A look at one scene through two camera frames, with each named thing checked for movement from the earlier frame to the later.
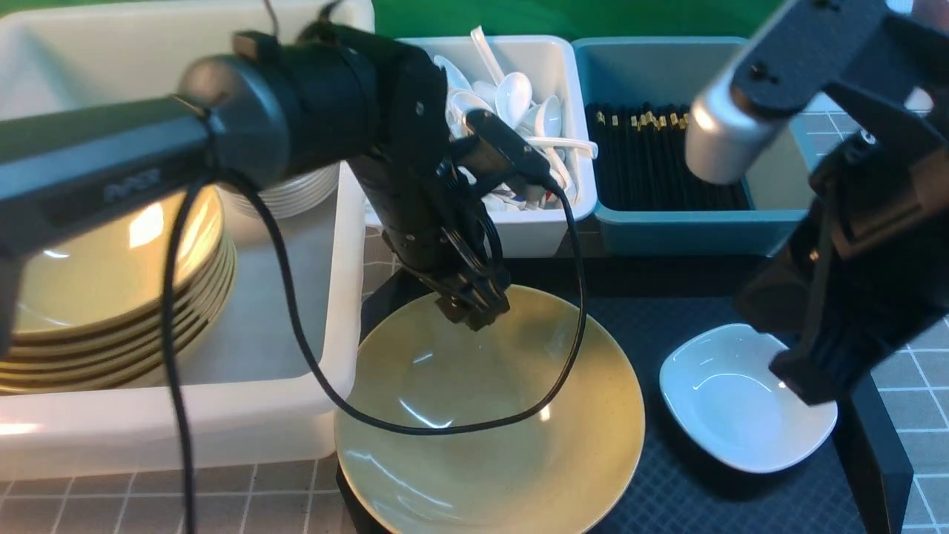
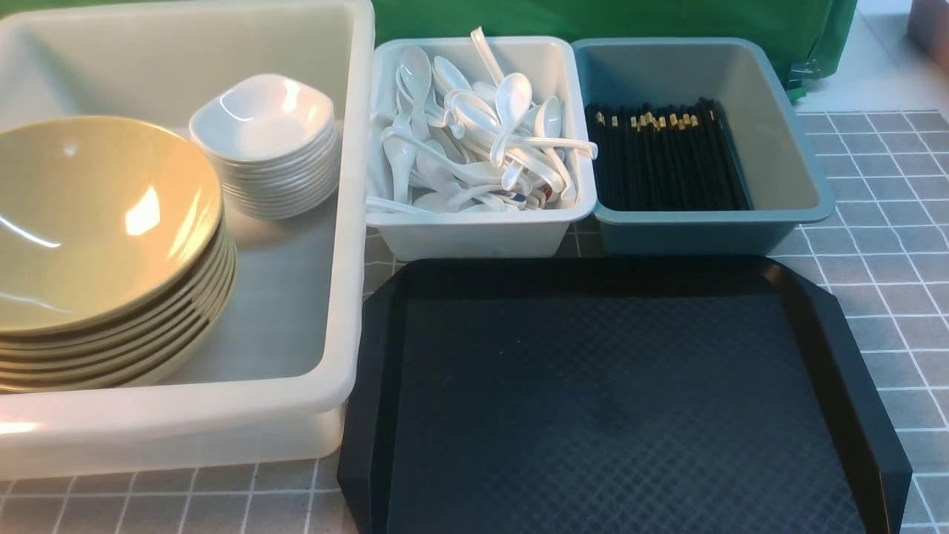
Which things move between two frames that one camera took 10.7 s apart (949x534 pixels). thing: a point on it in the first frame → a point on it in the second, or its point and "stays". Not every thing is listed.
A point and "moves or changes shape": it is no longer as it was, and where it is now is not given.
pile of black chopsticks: (638, 162) stays
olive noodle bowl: (554, 474) → (102, 219)
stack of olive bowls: (87, 301) stays
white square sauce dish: (723, 399) moves or changes shape
